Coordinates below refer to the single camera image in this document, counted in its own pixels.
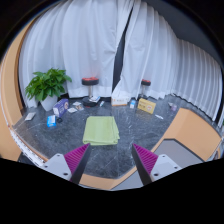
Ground green potted plant white pot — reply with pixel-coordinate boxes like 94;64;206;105
24;67;73;112

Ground blue and white box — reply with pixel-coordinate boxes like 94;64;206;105
46;114;57;128

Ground purple cardboard box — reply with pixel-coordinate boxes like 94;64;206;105
52;97;70;119

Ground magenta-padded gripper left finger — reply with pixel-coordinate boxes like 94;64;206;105
39;143;92;185

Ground white curtain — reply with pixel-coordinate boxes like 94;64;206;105
18;0;134;109
111;0;224;123

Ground white tube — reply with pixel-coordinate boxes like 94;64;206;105
24;111;37;122

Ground yellow box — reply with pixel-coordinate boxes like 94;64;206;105
137;97;157;115

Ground large black dumbbell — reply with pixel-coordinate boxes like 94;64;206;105
81;76;101;108

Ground white packet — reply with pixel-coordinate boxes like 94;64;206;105
88;95;101;104

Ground light green towel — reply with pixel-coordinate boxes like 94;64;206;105
82;115;121;147

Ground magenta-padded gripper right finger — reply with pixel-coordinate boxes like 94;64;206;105
131;143;184;187

